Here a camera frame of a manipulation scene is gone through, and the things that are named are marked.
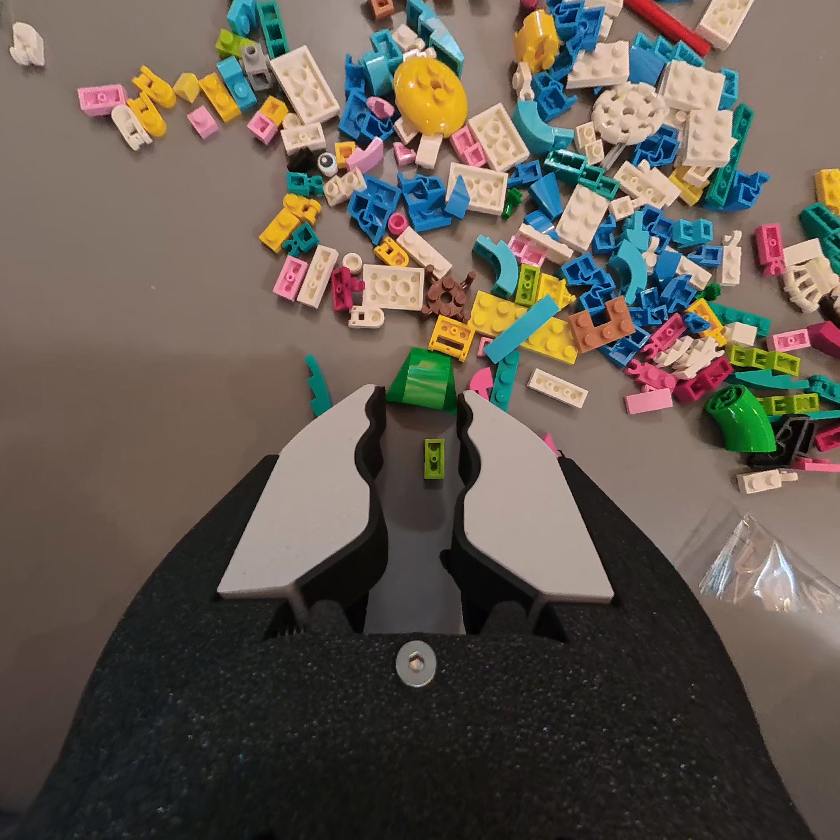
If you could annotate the pile of colourful lego pieces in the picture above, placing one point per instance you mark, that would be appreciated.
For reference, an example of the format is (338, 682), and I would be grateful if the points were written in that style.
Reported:
(600, 65)

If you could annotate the white lego clip piece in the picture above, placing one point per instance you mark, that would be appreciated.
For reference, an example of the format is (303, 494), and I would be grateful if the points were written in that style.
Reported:
(27, 44)

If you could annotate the clear plastic bag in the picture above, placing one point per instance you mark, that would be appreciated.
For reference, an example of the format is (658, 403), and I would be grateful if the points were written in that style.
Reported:
(768, 571)

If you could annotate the white round lego plate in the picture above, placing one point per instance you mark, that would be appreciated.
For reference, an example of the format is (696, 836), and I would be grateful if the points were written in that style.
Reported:
(630, 111)

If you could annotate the green lego elbow pipe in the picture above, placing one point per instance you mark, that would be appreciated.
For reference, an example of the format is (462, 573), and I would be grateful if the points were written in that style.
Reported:
(741, 420)

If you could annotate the teal lego leaf piece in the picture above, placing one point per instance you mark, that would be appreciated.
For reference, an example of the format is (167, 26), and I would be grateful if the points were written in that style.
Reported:
(319, 390)

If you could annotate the lime lego plate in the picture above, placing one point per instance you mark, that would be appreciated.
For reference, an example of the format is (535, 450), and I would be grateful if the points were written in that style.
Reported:
(434, 459)

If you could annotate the yellow lego dome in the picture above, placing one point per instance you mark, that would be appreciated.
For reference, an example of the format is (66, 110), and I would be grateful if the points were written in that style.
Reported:
(430, 95)
(537, 39)

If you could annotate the red lego rod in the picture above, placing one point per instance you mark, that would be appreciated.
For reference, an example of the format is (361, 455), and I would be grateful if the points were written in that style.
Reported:
(669, 27)

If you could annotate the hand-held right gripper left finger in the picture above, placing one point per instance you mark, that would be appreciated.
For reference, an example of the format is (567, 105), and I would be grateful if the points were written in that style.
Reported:
(308, 505)

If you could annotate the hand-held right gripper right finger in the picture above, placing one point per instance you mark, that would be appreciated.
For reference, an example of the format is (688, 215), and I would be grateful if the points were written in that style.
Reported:
(531, 518)

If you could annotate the green curved slope lego piece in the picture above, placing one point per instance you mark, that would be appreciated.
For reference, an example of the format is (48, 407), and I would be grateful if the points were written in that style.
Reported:
(420, 387)

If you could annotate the brown round lego piece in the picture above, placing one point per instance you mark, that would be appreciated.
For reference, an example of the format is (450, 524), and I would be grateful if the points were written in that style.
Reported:
(448, 294)

